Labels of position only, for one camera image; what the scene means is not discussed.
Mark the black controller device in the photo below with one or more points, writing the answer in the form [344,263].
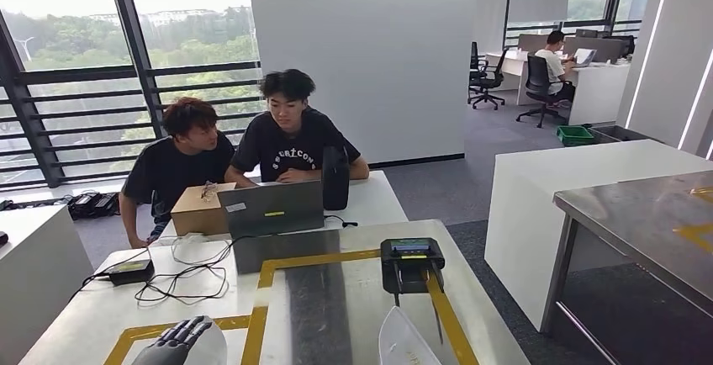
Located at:
[412,265]

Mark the white laptop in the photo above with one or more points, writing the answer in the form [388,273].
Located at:
[585,57]

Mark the white desk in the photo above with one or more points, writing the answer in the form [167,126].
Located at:
[599,92]

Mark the yellow table tape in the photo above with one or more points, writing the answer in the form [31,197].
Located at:
[696,229]
[262,307]

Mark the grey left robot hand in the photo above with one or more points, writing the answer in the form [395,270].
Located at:
[172,343]

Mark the grey plastic bin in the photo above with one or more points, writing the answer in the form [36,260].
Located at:
[618,133]

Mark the black office chair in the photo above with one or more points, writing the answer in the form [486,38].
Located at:
[540,86]
[490,81]
[476,67]

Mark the person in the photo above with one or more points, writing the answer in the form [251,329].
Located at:
[289,139]
[172,167]
[557,64]

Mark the white plastic car part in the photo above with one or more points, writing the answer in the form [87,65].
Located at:
[209,346]
[404,343]

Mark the grey laptop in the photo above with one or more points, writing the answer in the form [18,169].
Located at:
[273,209]

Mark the black speaker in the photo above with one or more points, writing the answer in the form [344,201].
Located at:
[336,178]

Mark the cardboard box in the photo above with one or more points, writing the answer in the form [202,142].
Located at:
[195,212]

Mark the black power adapter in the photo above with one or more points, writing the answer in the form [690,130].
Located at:
[131,272]

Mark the green plastic bin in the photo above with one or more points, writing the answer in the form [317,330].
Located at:
[575,135]

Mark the steel table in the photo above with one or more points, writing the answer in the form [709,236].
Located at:
[640,229]
[334,307]

